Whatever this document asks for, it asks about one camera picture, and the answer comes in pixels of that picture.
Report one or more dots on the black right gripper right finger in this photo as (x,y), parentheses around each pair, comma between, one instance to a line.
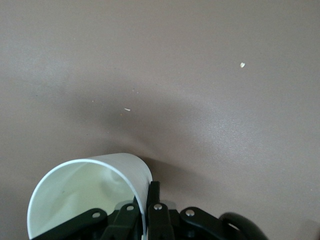
(157,221)

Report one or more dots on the white plastic cup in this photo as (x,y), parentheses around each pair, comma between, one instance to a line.
(135,172)

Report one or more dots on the small white crumb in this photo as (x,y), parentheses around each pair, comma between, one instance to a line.
(127,109)
(242,65)

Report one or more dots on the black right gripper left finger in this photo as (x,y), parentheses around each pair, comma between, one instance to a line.
(123,222)

